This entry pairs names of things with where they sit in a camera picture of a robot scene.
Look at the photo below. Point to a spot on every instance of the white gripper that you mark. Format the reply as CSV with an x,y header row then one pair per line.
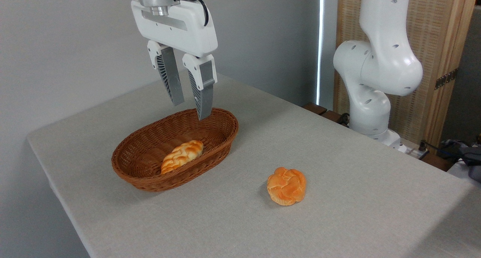
x,y
176,30

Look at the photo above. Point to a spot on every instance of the long braided bread loaf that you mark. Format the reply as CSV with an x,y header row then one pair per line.
x,y
184,154

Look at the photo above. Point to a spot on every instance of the brown wicker oval basket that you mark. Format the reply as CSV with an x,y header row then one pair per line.
x,y
212,134

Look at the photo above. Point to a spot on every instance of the round knotted bread bun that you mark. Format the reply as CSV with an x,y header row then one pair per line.
x,y
286,186

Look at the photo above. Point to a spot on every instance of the grey tablecloth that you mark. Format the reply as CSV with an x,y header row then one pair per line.
x,y
338,213

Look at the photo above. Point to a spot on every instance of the wooden rattan folding screen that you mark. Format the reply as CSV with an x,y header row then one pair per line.
x,y
432,32

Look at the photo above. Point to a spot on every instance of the brass screen hinge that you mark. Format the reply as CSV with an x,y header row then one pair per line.
x,y
446,79

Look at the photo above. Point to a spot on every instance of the dark grey fabric bundle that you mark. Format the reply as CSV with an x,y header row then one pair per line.
x,y
471,156

